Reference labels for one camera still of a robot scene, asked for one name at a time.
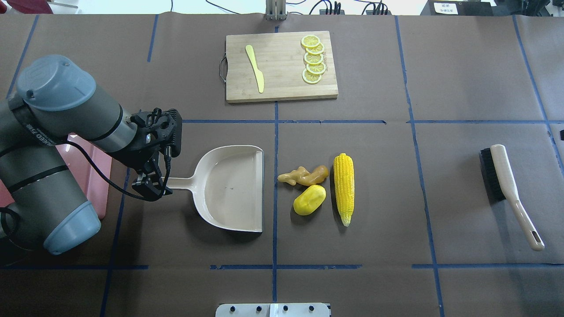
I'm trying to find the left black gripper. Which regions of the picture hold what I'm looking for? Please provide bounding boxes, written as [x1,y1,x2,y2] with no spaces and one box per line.
[109,108,182,201]

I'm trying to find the grey metal post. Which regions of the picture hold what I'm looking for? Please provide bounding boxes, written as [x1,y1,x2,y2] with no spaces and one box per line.
[264,0,288,21]

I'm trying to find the lemon slice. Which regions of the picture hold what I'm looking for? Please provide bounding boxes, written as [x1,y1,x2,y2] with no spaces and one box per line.
[305,63,327,75]
[304,42,326,55]
[301,70,322,85]
[303,52,324,66]
[301,34,321,48]

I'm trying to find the pink plastic bin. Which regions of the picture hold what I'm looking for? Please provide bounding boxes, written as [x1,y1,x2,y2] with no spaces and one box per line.
[1,139,111,228]

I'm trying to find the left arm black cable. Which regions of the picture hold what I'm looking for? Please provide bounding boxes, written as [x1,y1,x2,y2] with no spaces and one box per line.
[66,141,172,199]

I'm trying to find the lemon slice top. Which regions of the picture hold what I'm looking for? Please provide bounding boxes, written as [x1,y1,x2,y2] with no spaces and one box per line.
[301,34,321,48]

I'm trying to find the yellow toy potato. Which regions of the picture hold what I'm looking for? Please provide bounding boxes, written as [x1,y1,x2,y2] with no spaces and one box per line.
[293,185,327,216]

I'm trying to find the beige plastic dustpan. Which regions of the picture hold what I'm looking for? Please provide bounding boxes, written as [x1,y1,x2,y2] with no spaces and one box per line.
[167,145,264,233]

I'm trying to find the yellow toy corn cob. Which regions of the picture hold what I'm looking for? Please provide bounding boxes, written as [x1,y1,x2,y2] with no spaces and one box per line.
[333,153,355,227]

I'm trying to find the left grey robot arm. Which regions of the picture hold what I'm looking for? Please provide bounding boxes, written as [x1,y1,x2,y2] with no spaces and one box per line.
[0,55,182,265]

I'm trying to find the yellow plastic knife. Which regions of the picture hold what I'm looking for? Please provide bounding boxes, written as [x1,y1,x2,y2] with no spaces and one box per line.
[245,44,265,94]

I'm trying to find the beige hand brush black bristles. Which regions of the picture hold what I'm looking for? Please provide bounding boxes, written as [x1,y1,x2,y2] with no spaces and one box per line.
[479,144,545,251]

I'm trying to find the tan toy ginger root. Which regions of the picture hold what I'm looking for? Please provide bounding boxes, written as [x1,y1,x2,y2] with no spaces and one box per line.
[277,165,330,186]

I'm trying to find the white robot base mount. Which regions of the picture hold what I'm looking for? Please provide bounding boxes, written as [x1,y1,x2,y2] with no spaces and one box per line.
[215,302,332,317]

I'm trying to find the bamboo cutting board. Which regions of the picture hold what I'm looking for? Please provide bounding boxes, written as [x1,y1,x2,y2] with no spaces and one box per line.
[226,31,339,103]

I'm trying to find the lemon slice bottom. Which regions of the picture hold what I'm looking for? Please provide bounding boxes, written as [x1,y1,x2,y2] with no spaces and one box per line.
[301,70,322,85]

